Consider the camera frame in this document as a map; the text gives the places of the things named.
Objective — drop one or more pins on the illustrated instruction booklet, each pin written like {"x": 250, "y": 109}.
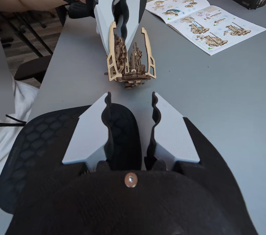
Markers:
{"x": 180, "y": 21}

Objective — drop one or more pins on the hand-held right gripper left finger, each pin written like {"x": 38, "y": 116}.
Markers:
{"x": 87, "y": 139}

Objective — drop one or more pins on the operator in grey shirt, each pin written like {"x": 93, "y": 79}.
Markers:
{"x": 22, "y": 102}

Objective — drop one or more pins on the wooden gear model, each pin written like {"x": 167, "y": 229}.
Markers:
{"x": 133, "y": 77}

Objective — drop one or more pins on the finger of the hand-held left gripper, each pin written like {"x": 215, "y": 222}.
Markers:
{"x": 133, "y": 17}
{"x": 104, "y": 11}

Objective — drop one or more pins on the black wrist rest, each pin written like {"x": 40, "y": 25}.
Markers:
{"x": 41, "y": 135}

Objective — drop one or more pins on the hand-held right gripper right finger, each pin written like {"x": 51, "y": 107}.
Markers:
{"x": 176, "y": 139}

